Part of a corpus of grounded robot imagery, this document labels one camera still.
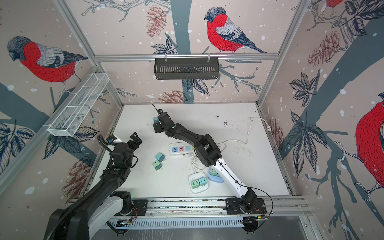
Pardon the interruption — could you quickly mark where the teal plug adapter cluster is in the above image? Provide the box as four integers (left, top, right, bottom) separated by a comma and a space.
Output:
199, 178, 208, 186
155, 153, 165, 163

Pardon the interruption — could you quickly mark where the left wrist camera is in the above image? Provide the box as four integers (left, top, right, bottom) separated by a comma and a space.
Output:
106, 135, 123, 145

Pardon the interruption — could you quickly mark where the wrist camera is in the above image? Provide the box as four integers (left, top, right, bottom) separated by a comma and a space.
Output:
106, 135, 123, 145
152, 104, 164, 115

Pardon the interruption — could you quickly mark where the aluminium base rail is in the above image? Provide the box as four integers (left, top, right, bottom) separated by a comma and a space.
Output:
130, 196, 312, 218

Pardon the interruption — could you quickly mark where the white cube socket cable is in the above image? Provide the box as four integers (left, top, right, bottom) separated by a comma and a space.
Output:
190, 154, 205, 174

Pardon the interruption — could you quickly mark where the white multicolour power strip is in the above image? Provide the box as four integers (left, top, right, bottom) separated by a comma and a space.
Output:
170, 142, 195, 156

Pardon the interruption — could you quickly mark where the blue square socket cube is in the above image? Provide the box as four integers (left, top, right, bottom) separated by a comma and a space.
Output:
208, 168, 224, 183

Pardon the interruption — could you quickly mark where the white mesh wall shelf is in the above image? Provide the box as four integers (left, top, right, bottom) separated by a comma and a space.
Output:
48, 73, 110, 137

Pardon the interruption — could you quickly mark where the black wire basket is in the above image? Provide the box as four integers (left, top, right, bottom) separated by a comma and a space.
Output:
154, 58, 220, 80

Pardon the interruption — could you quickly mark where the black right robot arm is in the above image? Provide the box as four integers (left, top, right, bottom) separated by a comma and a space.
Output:
153, 109, 262, 214

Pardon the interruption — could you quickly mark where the green plug adapter low cluster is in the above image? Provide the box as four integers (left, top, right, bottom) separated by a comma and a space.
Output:
152, 160, 163, 171

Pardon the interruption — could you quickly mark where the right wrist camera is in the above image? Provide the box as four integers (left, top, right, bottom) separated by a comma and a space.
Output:
152, 104, 164, 115

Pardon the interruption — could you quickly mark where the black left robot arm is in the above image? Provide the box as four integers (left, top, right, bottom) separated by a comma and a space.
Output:
44, 132, 142, 240

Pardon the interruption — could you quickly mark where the white square socket cube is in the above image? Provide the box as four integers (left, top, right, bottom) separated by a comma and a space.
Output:
188, 172, 209, 194

